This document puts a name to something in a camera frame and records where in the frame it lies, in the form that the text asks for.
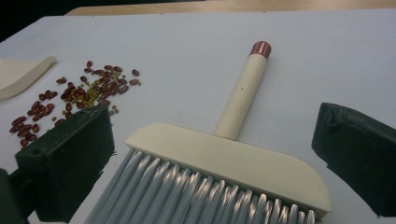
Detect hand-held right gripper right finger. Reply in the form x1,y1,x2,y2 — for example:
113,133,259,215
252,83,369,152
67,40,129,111
311,102,396,218

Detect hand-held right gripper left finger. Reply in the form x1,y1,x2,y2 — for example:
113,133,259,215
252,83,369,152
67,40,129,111
14,105,116,224

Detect pile of green mung beans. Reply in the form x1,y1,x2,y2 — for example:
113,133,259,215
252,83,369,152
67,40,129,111
50,73,143,123

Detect pile of red kidney beans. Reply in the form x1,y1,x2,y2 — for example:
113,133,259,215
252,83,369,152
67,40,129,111
8,60,141,148

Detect cream plastic dustpan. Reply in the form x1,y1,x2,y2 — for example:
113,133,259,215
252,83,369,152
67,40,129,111
0,55,59,101

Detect cream hand brush grey bristles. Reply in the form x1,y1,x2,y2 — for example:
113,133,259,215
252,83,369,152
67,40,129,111
83,40,332,224

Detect white table board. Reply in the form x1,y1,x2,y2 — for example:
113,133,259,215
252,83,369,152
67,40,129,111
0,8,396,224

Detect wooden table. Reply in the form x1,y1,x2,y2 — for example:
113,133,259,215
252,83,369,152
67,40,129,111
64,0,396,17

